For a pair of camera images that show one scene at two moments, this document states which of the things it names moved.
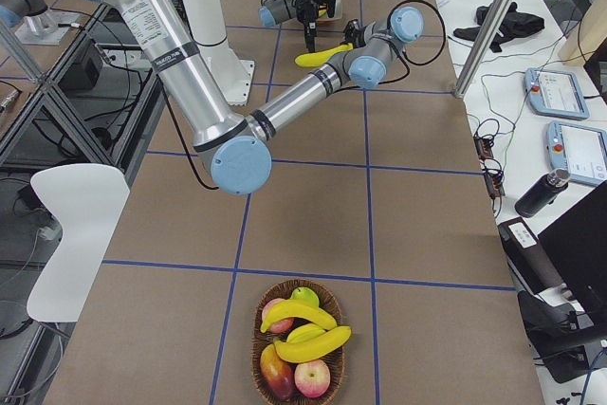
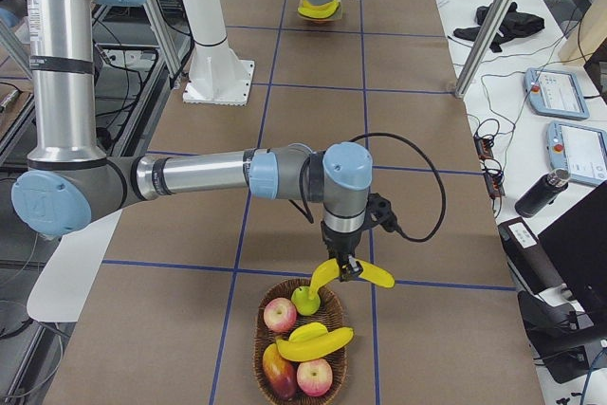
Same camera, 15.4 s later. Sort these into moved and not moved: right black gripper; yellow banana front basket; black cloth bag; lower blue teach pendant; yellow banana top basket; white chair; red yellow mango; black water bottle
Moved: yellow banana top basket; right black gripper
Not moved: black cloth bag; black water bottle; lower blue teach pendant; red yellow mango; white chair; yellow banana front basket
